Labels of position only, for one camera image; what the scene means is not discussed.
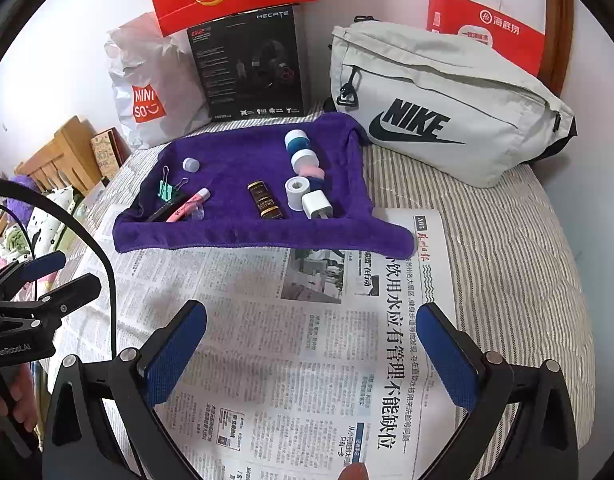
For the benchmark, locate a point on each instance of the person's left hand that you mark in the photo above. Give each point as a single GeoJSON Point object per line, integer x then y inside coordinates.
{"type": "Point", "coordinates": [26, 395]}

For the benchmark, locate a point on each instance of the person's right hand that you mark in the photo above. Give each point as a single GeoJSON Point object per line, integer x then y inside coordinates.
{"type": "Point", "coordinates": [357, 473]}

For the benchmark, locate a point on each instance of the white dotted pillow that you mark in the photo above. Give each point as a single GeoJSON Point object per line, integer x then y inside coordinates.
{"type": "Point", "coordinates": [49, 215]}

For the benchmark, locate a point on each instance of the purple plush toy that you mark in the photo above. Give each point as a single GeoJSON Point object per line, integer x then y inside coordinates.
{"type": "Point", "coordinates": [24, 185]}

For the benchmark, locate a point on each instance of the mint green binder clip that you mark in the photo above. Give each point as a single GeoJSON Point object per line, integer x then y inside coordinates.
{"type": "Point", "coordinates": [166, 190]}

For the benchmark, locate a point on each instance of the purple towel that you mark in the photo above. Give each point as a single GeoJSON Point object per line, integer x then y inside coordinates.
{"type": "Point", "coordinates": [237, 235]}

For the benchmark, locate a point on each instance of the teal and white jar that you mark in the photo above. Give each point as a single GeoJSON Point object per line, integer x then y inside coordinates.
{"type": "Point", "coordinates": [298, 141]}

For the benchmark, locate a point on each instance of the patterned notebook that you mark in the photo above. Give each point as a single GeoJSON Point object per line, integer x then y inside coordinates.
{"type": "Point", "coordinates": [109, 152]}

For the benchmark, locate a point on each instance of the pink flashlight pen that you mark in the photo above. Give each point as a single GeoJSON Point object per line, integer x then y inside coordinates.
{"type": "Point", "coordinates": [189, 205]}

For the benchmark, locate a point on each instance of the black tube with script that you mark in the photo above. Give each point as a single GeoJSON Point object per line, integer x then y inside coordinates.
{"type": "Point", "coordinates": [159, 214]}

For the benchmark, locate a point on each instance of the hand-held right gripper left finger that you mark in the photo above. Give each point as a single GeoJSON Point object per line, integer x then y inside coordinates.
{"type": "Point", "coordinates": [177, 355]}

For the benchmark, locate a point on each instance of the grey waist bag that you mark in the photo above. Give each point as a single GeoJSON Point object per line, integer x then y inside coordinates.
{"type": "Point", "coordinates": [462, 95]}

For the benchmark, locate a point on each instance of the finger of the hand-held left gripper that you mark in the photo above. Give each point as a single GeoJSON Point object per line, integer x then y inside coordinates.
{"type": "Point", "coordinates": [37, 266]}
{"type": "Point", "coordinates": [72, 291]}

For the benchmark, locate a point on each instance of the white and pink jar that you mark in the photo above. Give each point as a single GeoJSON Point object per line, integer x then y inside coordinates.
{"type": "Point", "coordinates": [304, 159]}

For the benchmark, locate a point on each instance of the newspaper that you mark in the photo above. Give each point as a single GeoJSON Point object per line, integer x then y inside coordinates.
{"type": "Point", "coordinates": [287, 360]}

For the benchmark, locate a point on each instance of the white tape roll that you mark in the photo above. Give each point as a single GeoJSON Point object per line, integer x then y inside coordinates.
{"type": "Point", "coordinates": [297, 195]}

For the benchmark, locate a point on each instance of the black headset box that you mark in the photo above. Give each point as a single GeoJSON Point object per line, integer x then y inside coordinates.
{"type": "Point", "coordinates": [237, 80]}

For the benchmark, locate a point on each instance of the white bottle cap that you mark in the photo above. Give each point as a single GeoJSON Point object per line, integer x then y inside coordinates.
{"type": "Point", "coordinates": [191, 165]}

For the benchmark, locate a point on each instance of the dark wooden headboard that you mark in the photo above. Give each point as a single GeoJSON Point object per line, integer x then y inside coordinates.
{"type": "Point", "coordinates": [561, 35]}

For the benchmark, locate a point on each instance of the white charger plug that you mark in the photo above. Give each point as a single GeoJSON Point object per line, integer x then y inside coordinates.
{"type": "Point", "coordinates": [317, 205]}

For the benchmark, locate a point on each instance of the dark brown chocolate bar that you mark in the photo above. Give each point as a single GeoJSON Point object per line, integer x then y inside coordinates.
{"type": "Point", "coordinates": [266, 200]}

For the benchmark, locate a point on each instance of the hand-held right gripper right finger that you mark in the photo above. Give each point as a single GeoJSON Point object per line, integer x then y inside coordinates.
{"type": "Point", "coordinates": [447, 360]}

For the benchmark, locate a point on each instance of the white plastic shopping bag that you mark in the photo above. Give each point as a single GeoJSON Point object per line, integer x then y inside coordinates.
{"type": "Point", "coordinates": [152, 65]}

